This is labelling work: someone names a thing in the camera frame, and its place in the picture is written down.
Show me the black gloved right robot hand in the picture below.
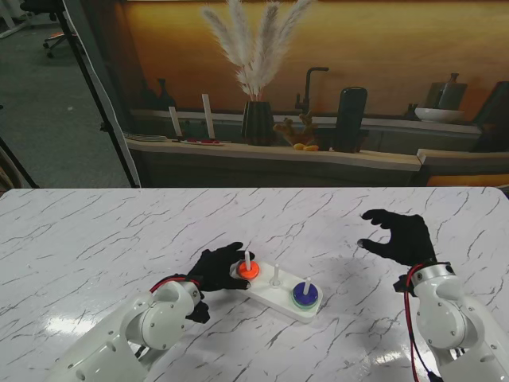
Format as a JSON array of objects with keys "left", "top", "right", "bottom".
[{"left": 356, "top": 209, "right": 437, "bottom": 268}]

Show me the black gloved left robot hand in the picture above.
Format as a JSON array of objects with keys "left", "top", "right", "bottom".
[{"left": 185, "top": 241, "right": 252, "bottom": 294}]

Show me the small orange ring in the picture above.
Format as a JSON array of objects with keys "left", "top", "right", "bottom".
[{"left": 237, "top": 260, "right": 261, "bottom": 279}]

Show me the medium purple ring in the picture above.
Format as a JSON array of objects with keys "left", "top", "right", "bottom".
[{"left": 292, "top": 282, "right": 319, "bottom": 306}]

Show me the large green ring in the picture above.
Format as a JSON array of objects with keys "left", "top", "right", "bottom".
[{"left": 291, "top": 296, "right": 320, "bottom": 312}]

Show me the white three-rod Hanoi tower base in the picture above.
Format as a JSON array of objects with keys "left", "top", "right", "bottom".
[{"left": 229, "top": 251, "right": 323, "bottom": 324}]

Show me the printed kitchen scene backdrop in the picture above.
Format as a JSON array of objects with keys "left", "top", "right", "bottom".
[{"left": 65, "top": 0, "right": 509, "bottom": 188}]

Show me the black office chair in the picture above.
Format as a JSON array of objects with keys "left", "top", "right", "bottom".
[{"left": 19, "top": 0, "right": 79, "bottom": 59}]

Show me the white desk leg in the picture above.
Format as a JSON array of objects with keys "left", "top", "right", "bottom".
[{"left": 0, "top": 0, "right": 35, "bottom": 40}]

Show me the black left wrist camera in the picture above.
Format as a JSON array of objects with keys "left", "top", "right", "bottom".
[{"left": 186, "top": 300, "right": 211, "bottom": 324}]

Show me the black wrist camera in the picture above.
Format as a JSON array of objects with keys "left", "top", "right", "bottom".
[
  {"left": 392, "top": 275, "right": 413, "bottom": 298},
  {"left": 186, "top": 300, "right": 211, "bottom": 324}
]

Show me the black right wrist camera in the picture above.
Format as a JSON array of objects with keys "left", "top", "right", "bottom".
[{"left": 392, "top": 275, "right": 413, "bottom": 298}]

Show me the red left arm cable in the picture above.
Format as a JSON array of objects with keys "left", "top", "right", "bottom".
[{"left": 149, "top": 274, "right": 202, "bottom": 295}]

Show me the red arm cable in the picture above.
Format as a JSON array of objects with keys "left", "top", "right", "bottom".
[
  {"left": 149, "top": 274, "right": 202, "bottom": 295},
  {"left": 402, "top": 266, "right": 441, "bottom": 382}
]

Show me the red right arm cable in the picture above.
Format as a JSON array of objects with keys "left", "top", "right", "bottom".
[{"left": 402, "top": 266, "right": 441, "bottom": 382}]

